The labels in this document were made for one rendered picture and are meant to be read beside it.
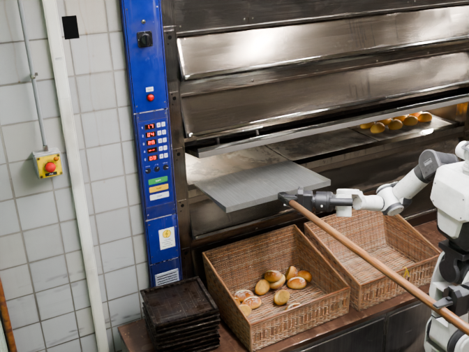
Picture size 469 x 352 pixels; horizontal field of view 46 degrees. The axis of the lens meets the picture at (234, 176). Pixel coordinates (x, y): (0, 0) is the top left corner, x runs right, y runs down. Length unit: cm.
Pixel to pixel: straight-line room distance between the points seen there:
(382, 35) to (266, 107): 73
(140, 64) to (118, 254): 88
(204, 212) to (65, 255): 67
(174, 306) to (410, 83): 172
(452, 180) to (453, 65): 124
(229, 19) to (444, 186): 114
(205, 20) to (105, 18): 43
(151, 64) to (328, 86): 95
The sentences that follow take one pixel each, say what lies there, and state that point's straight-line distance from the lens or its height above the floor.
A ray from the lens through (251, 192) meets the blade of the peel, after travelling 257.
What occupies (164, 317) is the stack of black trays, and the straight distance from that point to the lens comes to 249.
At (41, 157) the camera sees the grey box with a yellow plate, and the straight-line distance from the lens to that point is 230.
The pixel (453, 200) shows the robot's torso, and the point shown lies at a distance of 230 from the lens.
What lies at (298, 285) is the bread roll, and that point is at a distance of 292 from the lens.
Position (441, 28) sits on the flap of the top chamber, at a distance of 329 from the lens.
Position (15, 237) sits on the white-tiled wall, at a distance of 249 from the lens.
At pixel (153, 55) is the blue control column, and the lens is 236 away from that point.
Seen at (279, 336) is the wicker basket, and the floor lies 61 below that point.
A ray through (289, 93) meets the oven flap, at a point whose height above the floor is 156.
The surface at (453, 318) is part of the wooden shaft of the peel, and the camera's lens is 185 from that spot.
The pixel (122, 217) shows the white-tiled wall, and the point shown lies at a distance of 256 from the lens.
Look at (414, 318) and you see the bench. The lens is 310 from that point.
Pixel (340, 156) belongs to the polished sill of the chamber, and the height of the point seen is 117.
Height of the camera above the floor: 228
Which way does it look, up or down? 24 degrees down
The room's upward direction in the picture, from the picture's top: 2 degrees counter-clockwise
